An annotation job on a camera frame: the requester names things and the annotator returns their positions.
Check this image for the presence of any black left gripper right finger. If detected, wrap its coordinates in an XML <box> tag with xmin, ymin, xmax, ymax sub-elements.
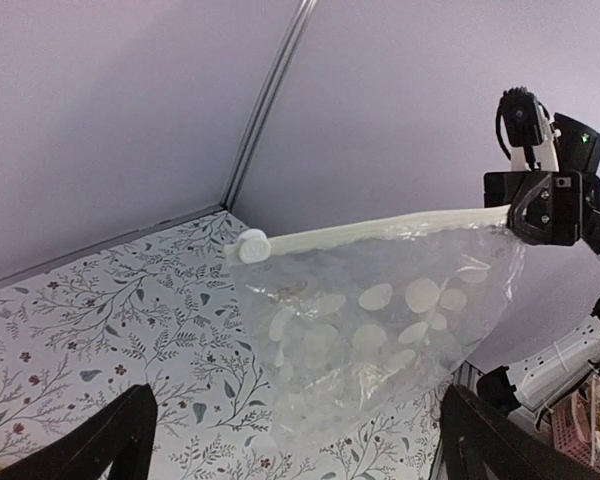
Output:
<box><xmin>440</xmin><ymin>383</ymin><xmax>600</xmax><ymax>479</ymax></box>

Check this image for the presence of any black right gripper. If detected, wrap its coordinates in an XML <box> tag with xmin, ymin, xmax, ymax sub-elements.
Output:
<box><xmin>483</xmin><ymin>113</ymin><xmax>600</xmax><ymax>253</ymax></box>

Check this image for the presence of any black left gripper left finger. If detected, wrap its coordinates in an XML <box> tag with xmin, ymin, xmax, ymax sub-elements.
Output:
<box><xmin>0</xmin><ymin>384</ymin><xmax>158</xmax><ymax>480</ymax></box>

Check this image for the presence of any clear dotted zip top bag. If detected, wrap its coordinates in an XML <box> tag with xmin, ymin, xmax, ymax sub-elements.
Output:
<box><xmin>224</xmin><ymin>206</ymin><xmax>524</xmax><ymax>447</ymax></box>

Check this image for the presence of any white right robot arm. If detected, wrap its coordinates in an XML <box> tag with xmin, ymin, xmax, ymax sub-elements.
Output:
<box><xmin>477</xmin><ymin>106</ymin><xmax>600</xmax><ymax>415</ymax></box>

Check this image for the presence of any white power strip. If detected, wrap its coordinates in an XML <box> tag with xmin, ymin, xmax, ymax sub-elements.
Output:
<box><xmin>507</xmin><ymin>319</ymin><xmax>600</xmax><ymax>411</ymax></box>

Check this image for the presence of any pink plastic basket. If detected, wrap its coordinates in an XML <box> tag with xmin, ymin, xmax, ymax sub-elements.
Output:
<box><xmin>551</xmin><ymin>374</ymin><xmax>600</xmax><ymax>474</ymax></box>

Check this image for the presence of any floral patterned table mat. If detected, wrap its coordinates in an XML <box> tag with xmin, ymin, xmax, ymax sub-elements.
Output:
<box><xmin>0</xmin><ymin>212</ymin><xmax>441</xmax><ymax>479</ymax></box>

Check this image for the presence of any right aluminium corner post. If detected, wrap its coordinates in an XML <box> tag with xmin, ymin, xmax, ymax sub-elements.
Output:
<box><xmin>219</xmin><ymin>0</ymin><xmax>318</xmax><ymax>212</ymax></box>

